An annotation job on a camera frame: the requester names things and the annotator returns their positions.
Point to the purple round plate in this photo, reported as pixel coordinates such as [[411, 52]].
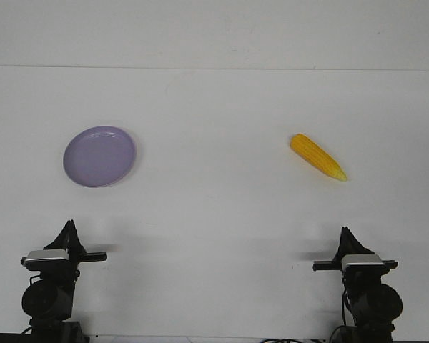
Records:
[[99, 156]]

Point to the yellow corn cob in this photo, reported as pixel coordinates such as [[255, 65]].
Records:
[[317, 157]]

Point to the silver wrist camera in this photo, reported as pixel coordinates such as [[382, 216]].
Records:
[[350, 261], [39, 260]]

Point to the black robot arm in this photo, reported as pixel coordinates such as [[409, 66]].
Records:
[[49, 298], [369, 306]]

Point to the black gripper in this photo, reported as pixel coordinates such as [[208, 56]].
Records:
[[69, 235], [349, 244]]

